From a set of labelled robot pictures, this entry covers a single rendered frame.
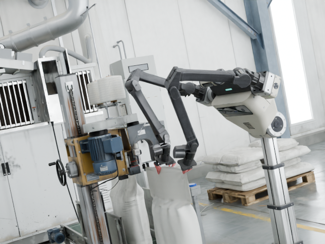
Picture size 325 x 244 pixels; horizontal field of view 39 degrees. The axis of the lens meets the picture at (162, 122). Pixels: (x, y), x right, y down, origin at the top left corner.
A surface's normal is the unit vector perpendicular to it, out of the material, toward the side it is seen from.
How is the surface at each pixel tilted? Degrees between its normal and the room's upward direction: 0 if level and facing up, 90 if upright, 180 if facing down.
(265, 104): 90
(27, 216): 88
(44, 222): 89
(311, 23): 90
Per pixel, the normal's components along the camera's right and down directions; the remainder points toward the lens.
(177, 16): 0.46, -0.04
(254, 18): -0.87, 0.19
